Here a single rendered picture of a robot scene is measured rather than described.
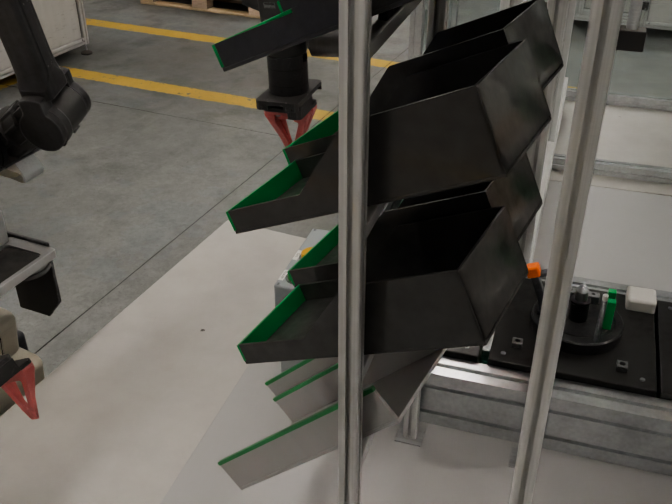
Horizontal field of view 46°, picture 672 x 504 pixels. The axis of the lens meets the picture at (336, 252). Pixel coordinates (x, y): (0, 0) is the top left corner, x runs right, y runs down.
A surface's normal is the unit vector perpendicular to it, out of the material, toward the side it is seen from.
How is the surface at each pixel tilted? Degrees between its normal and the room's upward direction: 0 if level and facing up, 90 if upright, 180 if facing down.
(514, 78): 65
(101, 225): 0
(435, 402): 90
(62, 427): 0
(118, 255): 0
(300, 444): 90
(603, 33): 90
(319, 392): 90
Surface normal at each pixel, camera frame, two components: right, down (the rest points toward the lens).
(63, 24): 0.91, 0.22
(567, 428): -0.30, 0.50
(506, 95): 0.80, -0.14
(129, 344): 0.00, -0.85
